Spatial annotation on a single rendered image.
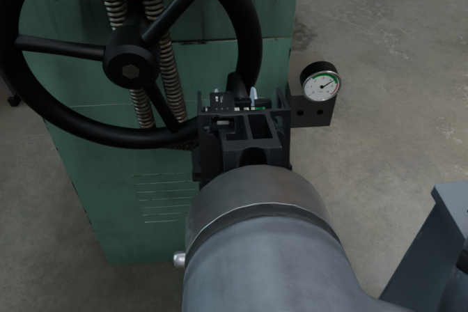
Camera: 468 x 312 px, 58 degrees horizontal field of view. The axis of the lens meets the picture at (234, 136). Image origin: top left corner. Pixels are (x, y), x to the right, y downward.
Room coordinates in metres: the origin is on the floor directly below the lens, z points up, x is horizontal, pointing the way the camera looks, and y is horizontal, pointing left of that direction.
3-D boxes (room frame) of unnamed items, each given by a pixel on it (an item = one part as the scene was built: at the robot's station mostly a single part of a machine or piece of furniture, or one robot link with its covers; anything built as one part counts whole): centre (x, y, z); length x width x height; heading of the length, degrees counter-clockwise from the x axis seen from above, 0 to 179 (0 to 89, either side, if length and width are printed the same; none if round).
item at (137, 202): (0.85, 0.15, 0.36); 0.58 x 0.45 x 0.71; 4
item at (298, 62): (0.60, -0.13, 0.58); 0.12 x 0.08 x 0.08; 4
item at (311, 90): (0.53, -0.14, 0.65); 0.06 x 0.04 x 0.08; 94
